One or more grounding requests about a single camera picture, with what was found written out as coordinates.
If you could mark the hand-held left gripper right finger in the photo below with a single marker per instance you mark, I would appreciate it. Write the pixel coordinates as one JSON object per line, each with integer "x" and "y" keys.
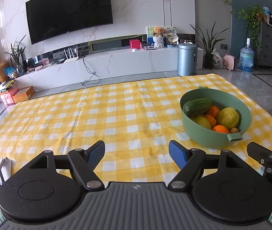
{"x": 178, "y": 154}

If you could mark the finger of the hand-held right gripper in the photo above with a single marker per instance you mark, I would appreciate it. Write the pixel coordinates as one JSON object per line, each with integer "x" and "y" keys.
{"x": 263, "y": 154}

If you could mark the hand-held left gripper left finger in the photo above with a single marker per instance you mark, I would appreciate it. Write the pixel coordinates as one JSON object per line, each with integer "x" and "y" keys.
{"x": 96, "y": 154}

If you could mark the green colander bowl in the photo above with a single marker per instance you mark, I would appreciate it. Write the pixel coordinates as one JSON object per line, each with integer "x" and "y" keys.
{"x": 205, "y": 137}

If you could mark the small brown kiwi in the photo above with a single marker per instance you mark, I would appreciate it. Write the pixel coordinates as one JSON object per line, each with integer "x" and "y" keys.
{"x": 234, "y": 130}

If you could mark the yellow-green pear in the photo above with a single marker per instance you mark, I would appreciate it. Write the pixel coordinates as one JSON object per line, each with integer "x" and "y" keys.
{"x": 201, "y": 122}
{"x": 227, "y": 118}

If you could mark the orange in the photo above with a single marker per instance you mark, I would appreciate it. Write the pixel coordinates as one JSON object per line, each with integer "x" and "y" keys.
{"x": 214, "y": 111}
{"x": 220, "y": 129}
{"x": 211, "y": 121}

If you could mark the green cucumber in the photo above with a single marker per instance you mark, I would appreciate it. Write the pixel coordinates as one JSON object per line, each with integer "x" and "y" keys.
{"x": 197, "y": 107}

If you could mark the yellow checked tablecloth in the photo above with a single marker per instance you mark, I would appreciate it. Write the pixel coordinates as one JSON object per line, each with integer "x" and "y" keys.
{"x": 102, "y": 119}

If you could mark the blue water jug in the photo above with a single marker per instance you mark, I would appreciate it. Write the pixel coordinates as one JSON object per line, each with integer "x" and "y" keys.
{"x": 245, "y": 58}

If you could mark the dark cabinet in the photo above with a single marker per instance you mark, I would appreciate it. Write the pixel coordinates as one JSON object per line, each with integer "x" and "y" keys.
{"x": 270, "y": 45}

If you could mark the white plastic stand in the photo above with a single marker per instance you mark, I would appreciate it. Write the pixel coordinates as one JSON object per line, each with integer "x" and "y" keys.
{"x": 5, "y": 170}

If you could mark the pink fan heater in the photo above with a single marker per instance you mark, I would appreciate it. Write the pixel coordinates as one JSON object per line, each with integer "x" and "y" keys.
{"x": 229, "y": 62}

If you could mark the white marble TV console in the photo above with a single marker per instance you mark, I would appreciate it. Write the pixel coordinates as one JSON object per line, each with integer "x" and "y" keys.
{"x": 116, "y": 64}

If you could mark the orange cardboard box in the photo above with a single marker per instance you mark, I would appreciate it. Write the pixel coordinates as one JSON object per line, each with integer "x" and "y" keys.
{"x": 23, "y": 95}

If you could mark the silver pedal trash can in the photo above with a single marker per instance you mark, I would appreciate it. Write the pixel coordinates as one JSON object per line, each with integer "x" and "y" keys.
{"x": 186, "y": 60}

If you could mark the white router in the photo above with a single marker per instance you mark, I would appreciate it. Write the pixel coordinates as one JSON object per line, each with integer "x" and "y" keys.
{"x": 71, "y": 58}

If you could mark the white plastic bag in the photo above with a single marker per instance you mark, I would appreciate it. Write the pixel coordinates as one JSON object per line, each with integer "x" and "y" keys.
{"x": 218, "y": 60}

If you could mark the pink cardboard box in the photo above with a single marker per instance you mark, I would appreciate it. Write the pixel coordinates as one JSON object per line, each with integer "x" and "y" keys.
{"x": 6, "y": 97}

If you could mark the long-leaf potted plant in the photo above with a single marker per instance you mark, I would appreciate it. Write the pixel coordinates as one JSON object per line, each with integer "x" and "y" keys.
{"x": 209, "y": 43}

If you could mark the red box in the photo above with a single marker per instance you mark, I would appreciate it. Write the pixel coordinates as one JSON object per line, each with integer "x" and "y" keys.
{"x": 134, "y": 44}

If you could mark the trailing pothos plant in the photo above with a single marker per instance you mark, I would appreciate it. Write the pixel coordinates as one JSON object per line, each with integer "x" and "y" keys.
{"x": 252, "y": 19}

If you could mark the round paper fan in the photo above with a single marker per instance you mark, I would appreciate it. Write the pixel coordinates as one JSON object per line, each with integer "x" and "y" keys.
{"x": 170, "y": 33}

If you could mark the brown teddy bear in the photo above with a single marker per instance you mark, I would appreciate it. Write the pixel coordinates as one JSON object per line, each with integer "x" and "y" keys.
{"x": 158, "y": 31}

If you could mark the gold round vase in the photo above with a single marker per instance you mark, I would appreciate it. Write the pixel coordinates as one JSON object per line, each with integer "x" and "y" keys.
{"x": 1, "y": 73}

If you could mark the green plant in glass vase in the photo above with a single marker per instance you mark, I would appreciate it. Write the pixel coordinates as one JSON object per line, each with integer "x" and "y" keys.
{"x": 17, "y": 55}

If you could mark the black wall television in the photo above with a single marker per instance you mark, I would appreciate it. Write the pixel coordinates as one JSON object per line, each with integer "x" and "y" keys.
{"x": 68, "y": 9}

